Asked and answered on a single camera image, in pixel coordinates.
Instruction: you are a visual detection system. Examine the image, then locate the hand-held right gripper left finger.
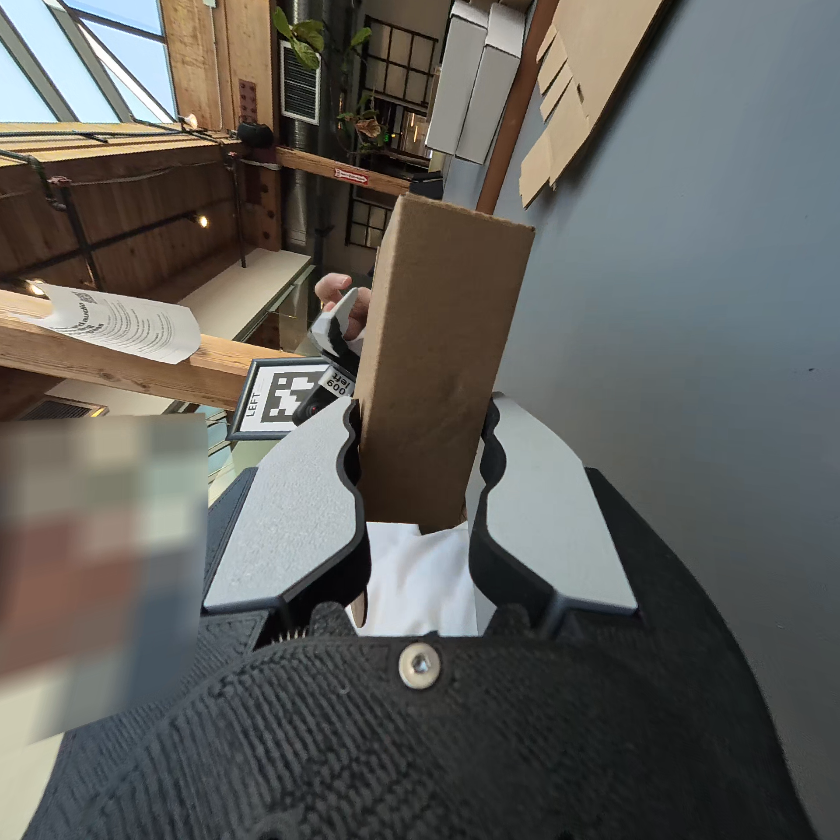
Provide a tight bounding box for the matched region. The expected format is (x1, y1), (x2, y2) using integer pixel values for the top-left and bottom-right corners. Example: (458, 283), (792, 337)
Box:
(202, 395), (372, 615)

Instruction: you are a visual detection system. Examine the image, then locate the wall air vent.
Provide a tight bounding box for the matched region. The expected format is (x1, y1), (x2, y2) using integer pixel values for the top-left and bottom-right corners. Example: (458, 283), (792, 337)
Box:
(280, 39), (322, 126)

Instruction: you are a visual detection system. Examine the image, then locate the brown cardboard box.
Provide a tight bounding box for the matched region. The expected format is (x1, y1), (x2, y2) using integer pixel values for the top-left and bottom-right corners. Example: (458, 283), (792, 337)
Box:
(354, 192), (536, 534)

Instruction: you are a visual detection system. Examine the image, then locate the wooden beam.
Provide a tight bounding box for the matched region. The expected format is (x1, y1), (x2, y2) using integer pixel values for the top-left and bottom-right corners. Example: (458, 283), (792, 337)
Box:
(0, 289), (304, 412)

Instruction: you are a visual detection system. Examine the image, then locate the skylight window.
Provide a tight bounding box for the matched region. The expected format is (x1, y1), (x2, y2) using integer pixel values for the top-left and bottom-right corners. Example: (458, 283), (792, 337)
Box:
(0, 0), (179, 126)

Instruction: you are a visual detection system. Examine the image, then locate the person's left hand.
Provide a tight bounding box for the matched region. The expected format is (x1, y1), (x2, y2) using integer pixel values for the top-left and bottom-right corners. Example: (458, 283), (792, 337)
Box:
(314, 272), (374, 342)

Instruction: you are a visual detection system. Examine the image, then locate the stack of white boxes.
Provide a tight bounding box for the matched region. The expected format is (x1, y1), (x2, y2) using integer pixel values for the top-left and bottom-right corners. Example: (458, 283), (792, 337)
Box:
(425, 0), (534, 165)

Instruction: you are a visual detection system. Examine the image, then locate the black framed window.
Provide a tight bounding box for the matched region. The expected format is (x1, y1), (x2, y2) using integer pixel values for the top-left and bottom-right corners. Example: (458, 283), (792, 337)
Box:
(363, 16), (439, 110)

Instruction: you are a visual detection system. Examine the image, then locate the metal air duct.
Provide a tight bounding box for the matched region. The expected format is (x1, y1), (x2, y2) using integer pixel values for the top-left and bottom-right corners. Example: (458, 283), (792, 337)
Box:
(287, 0), (352, 258)

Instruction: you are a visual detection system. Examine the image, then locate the flat unfolded cardboard sheet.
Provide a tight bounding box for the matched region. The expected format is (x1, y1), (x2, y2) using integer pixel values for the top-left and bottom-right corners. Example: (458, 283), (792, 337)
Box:
(518, 0), (673, 211)

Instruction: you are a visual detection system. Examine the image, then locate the printed paper sheet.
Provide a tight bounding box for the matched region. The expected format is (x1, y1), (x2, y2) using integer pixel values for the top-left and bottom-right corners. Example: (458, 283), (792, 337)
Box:
(13, 282), (202, 366)

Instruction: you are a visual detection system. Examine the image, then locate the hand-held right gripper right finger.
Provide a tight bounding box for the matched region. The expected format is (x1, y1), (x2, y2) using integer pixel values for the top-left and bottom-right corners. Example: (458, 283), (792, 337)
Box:
(469, 392), (639, 619)

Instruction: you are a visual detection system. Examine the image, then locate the green potted plant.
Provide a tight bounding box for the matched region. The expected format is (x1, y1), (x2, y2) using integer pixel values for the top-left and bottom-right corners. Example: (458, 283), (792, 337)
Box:
(272, 5), (389, 155)

